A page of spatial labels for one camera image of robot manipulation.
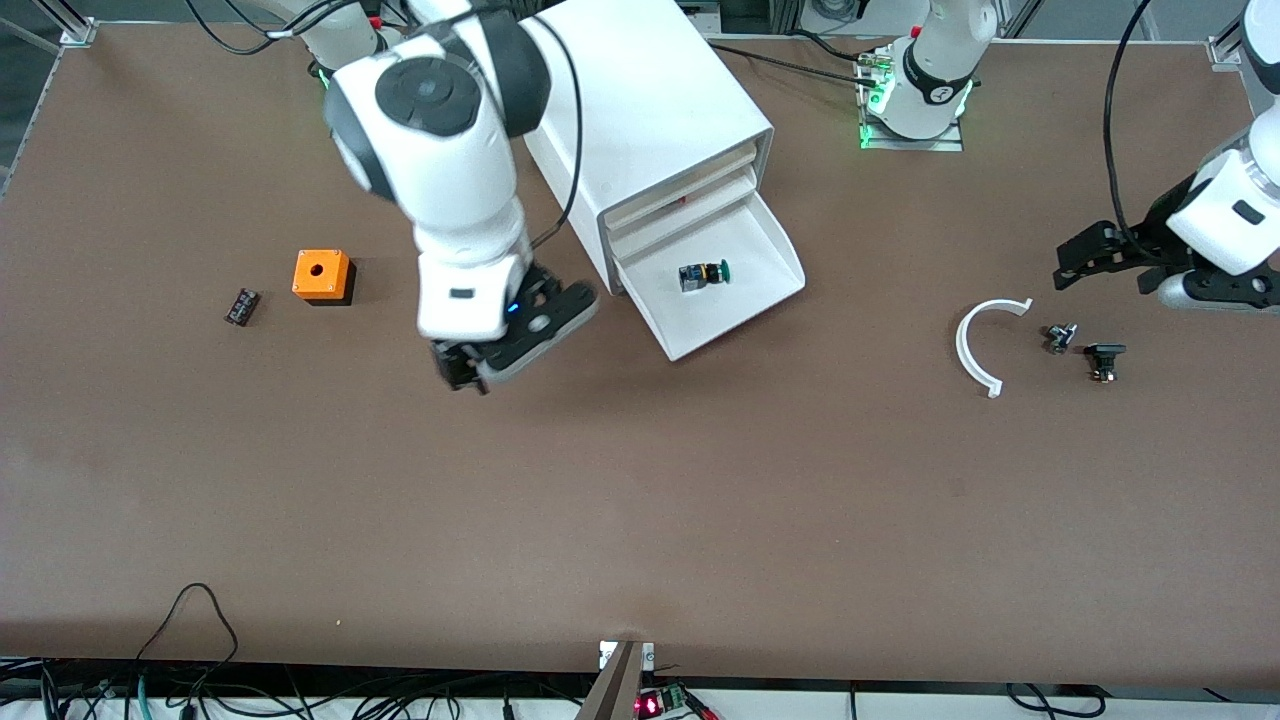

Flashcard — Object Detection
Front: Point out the green push button switch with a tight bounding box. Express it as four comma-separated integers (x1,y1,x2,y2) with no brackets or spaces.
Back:
678,259,732,294

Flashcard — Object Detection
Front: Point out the white drawer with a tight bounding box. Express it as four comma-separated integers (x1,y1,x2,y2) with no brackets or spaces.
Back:
607,165,763,259
600,140,756,229
612,185,806,363

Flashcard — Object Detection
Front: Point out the white closed drawer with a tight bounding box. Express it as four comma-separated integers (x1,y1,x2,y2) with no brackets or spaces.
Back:
600,140,756,229
607,165,763,259

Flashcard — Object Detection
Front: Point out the white drawer cabinet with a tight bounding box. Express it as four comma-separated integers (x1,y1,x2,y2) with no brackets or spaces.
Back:
520,0,776,296

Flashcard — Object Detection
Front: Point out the black knob part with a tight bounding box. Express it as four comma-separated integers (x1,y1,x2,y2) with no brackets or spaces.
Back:
1084,342,1128,384

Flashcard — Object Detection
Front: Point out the white curved plastic arc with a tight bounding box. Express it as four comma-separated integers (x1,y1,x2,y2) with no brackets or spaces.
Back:
955,297,1034,399

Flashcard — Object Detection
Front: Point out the aluminium corner profile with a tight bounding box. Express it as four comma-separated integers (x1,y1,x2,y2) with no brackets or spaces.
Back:
1208,0,1251,69
30,0,96,46

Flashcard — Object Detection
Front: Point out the aluminium profile strut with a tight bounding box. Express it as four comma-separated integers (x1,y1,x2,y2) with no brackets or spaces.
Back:
575,642,646,720

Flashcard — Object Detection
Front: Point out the circuit board with red light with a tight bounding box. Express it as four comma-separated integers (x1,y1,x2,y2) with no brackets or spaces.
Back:
635,683,716,720

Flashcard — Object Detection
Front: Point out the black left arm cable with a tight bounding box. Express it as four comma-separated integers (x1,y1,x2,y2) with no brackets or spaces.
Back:
1103,0,1156,263

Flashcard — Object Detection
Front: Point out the orange button enclosure box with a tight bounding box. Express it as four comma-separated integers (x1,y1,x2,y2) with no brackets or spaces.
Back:
292,249,357,307

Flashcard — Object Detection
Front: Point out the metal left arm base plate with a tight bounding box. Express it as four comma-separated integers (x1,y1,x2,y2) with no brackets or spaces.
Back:
856,45,966,153

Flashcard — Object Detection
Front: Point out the black cable on table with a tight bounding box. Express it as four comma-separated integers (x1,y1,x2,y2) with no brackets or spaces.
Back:
700,40,881,91

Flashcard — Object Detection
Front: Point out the black looped cable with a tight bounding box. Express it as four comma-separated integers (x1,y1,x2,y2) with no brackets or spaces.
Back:
137,583,239,666

